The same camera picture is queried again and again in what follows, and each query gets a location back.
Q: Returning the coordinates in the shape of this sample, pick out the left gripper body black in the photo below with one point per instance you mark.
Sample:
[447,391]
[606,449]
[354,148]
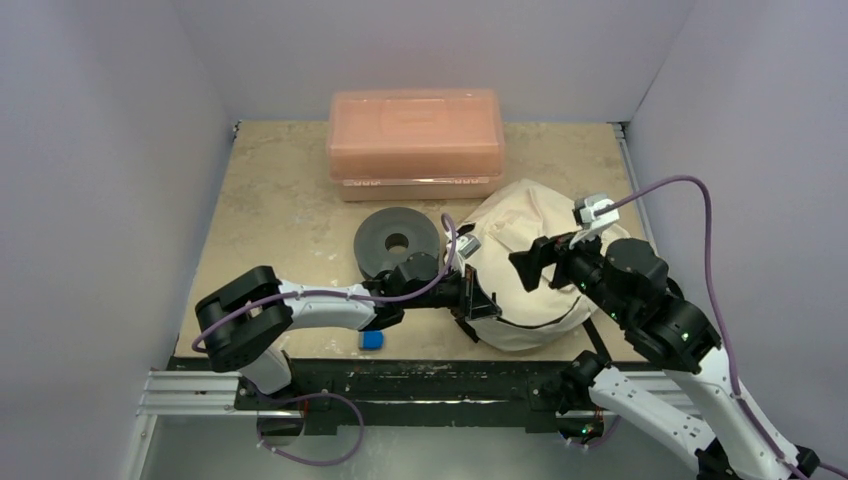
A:
[448,291]

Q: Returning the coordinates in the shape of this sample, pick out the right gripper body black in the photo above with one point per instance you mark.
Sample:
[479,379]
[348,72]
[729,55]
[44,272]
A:
[553,254]

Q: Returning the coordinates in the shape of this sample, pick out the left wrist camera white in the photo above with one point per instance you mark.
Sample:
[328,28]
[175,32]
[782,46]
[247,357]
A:
[466,246]

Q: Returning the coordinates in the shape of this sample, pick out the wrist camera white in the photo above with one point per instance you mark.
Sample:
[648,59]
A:
[466,246]
[593,214]

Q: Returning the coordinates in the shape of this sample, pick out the black filament spool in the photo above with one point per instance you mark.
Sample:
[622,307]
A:
[390,236]

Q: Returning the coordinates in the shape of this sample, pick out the pink translucent storage box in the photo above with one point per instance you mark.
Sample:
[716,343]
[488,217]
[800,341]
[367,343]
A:
[407,144]

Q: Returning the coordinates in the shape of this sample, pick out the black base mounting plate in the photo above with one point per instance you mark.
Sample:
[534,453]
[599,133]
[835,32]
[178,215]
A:
[327,394]

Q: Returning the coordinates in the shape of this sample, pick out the blue eraser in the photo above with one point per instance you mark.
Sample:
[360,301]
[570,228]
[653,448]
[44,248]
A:
[371,340]

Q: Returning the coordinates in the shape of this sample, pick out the aluminium rail right side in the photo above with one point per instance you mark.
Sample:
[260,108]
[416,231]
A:
[698,220]

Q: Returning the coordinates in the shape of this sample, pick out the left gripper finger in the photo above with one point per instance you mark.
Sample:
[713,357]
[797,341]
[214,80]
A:
[480,285]
[478,311]

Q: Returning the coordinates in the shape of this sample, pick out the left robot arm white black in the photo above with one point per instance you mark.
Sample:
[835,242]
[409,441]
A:
[241,321]

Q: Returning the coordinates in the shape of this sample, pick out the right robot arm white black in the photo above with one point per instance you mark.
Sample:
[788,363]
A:
[728,437]

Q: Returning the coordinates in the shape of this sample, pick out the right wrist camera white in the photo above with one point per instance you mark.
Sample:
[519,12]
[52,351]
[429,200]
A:
[593,214]

